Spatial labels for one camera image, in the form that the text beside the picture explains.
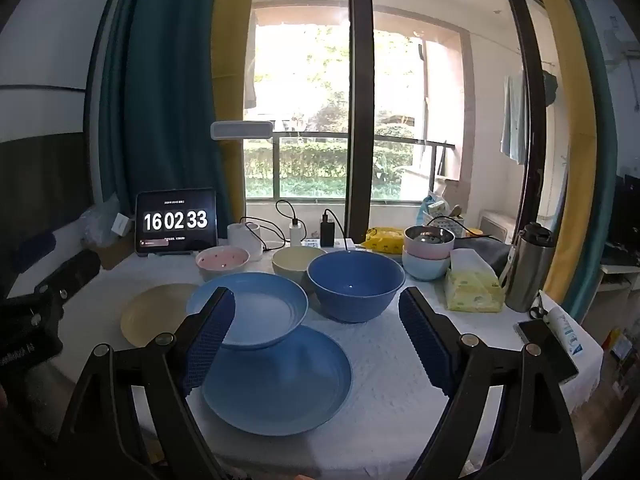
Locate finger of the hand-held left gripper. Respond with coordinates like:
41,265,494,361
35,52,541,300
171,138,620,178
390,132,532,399
34,249,102,311
12,231,57,275

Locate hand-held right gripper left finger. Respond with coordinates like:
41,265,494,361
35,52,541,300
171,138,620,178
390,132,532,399
57,286,237,480

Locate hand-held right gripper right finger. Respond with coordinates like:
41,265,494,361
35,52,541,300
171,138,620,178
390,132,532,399
398,287,583,480

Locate cream yellow bowl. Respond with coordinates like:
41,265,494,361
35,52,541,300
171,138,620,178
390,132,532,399
120,283,203,348

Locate light blue plate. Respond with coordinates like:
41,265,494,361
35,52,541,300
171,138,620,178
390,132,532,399
186,272,309,351

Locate large blue bowl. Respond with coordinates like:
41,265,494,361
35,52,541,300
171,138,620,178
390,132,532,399
306,250,407,323

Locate beige bowl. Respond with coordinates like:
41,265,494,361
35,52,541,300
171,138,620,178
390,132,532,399
271,246,326,283

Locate cardboard box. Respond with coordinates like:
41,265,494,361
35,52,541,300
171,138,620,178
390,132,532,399
97,235,138,271

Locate clear plastic bag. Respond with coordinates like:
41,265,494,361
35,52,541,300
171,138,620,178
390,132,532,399
80,195,136,251

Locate white textured tablecloth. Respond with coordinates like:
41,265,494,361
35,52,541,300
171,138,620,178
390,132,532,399
30,245,606,480

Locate yellow tissue box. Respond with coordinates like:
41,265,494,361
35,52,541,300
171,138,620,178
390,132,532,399
445,249,505,313

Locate small light blue bowl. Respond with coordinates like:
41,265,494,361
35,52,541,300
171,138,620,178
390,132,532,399
401,250,451,282

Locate pink dotted bowl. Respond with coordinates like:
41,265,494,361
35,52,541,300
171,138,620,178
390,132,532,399
195,246,251,283

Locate pink steel-lined bowl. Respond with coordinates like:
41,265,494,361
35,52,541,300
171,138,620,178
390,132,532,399
403,225,456,261

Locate white desk lamp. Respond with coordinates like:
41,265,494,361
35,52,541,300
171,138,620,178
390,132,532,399
210,121,274,262

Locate grey cloth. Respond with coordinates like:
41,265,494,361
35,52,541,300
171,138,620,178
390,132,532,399
452,236,513,278

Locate yellow wet wipes pack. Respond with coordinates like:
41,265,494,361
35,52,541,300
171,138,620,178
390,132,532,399
361,226,406,256

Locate black tablet clock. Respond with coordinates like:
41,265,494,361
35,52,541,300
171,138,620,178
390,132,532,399
135,188,218,259

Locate black scissors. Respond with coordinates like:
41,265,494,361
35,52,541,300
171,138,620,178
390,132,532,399
527,290,551,321

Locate white perforated basket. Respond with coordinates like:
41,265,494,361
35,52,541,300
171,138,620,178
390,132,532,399
422,215,466,236

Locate black phone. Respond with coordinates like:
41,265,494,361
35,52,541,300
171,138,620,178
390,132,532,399
515,317,580,385

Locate steel thermos bottle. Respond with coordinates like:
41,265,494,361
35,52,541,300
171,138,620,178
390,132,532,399
504,221,557,313

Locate blue plastic bag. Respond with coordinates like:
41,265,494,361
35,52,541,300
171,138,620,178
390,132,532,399
417,195,441,223

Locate white appliance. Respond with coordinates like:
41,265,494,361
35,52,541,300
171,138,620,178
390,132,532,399
477,210,518,246

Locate white cream tube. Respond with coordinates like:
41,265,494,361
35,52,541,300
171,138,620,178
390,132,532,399
542,305,586,358

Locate white shelf unit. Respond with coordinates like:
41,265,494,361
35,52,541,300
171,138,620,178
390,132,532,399
597,260,640,361

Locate teal curtain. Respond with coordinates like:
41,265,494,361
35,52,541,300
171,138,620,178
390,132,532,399
97,0,231,241
555,0,618,321

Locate balcony railing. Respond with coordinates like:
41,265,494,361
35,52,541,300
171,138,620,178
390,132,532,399
245,130,456,201

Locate light blue hanging towel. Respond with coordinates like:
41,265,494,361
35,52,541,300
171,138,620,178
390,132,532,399
500,75,528,166

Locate black monitor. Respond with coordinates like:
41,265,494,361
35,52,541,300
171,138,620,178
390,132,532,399
612,175,640,261

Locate pale hanging garment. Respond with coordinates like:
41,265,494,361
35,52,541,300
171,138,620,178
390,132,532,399
244,15,258,110

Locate dark green hanging garment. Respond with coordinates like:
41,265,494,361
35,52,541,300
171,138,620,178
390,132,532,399
540,70,558,108

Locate thin black cable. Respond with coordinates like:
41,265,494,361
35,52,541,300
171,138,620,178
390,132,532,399
445,220,483,238

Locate black lamp cable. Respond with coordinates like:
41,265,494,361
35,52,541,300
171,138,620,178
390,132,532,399
240,216,286,252

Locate black charger cable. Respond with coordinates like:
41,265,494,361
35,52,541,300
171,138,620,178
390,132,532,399
275,200,301,226
322,207,351,251

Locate dark door frame post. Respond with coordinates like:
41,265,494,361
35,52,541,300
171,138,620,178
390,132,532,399
347,0,376,243
502,0,548,246

